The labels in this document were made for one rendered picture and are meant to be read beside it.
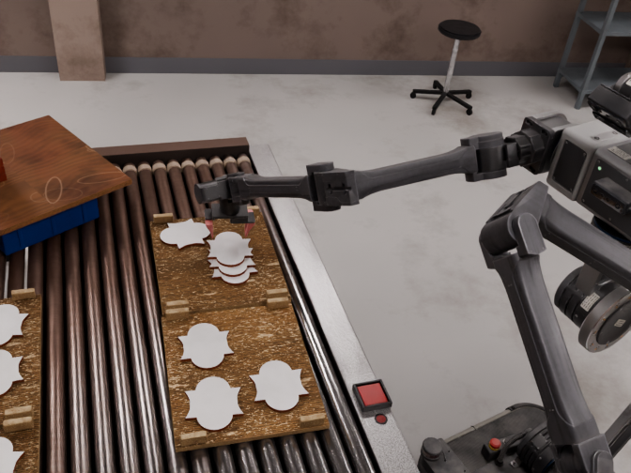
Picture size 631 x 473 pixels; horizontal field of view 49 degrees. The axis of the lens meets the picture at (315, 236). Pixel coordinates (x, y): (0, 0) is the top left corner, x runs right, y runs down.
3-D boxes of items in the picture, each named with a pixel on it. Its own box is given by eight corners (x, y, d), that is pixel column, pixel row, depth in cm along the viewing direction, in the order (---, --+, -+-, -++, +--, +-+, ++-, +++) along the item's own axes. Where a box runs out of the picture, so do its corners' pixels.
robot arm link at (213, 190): (252, 203, 188) (246, 172, 186) (213, 212, 183) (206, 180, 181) (235, 201, 198) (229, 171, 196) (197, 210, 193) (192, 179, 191)
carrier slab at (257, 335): (290, 306, 191) (291, 302, 190) (329, 429, 160) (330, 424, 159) (161, 320, 182) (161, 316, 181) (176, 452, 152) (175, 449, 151)
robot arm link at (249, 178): (347, 206, 158) (339, 160, 156) (328, 212, 155) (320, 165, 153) (247, 204, 193) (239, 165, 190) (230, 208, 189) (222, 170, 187)
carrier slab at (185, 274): (261, 215, 223) (261, 211, 222) (291, 302, 192) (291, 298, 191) (149, 225, 214) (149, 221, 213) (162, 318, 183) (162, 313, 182)
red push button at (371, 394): (378, 386, 172) (379, 382, 171) (387, 404, 168) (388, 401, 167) (356, 389, 171) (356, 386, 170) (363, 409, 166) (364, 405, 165)
